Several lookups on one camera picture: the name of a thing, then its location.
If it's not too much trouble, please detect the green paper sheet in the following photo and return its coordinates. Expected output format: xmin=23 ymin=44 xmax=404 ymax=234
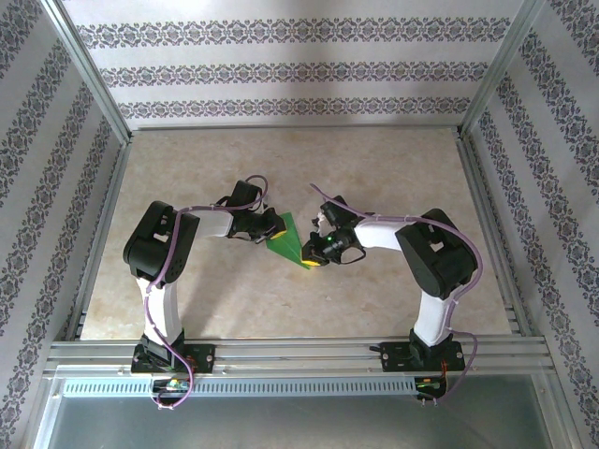
xmin=264 ymin=211 xmax=313 ymax=271

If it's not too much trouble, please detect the grey metal sheet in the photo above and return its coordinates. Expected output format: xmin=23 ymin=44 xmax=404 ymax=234
xmin=32 ymin=392 xmax=572 ymax=449

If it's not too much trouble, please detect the small circuit board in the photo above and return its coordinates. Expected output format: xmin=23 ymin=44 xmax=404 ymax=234
xmin=414 ymin=376 xmax=448 ymax=394
xmin=152 ymin=378 xmax=193 ymax=394

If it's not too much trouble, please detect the aluminium back rail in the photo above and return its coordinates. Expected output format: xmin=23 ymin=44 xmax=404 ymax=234
xmin=128 ymin=123 xmax=464 ymax=135

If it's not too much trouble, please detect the aluminium mounting rail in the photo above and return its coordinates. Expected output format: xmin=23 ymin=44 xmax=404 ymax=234
xmin=44 ymin=340 xmax=553 ymax=375

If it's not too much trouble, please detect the slotted grey cable duct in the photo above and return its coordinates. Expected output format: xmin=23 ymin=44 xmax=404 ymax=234
xmin=60 ymin=377 xmax=450 ymax=398

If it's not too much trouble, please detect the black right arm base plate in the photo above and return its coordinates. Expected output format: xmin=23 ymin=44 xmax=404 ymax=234
xmin=369 ymin=339 xmax=468 ymax=374

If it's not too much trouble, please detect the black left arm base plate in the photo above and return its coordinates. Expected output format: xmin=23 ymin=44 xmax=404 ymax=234
xmin=130 ymin=343 xmax=217 ymax=375

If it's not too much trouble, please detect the aluminium side rail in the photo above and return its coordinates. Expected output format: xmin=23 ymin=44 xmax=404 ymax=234
xmin=456 ymin=135 xmax=534 ymax=338
xmin=63 ymin=139 xmax=135 ymax=341

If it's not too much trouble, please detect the aluminium frame post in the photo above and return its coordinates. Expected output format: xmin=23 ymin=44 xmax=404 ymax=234
xmin=39 ymin=0 xmax=133 ymax=147
xmin=457 ymin=0 xmax=548 ymax=140

